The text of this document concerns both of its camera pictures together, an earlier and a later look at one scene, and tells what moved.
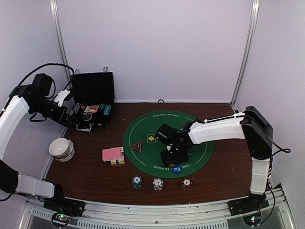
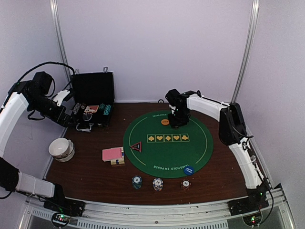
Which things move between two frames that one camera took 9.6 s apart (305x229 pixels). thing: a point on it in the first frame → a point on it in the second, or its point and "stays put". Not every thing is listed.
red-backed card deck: (112, 153) stays put
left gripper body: (58, 118) stays put
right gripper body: (176, 156) → (181, 117)
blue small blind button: (177, 169) → (188, 170)
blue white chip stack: (157, 184) stays put
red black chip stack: (186, 183) stays put
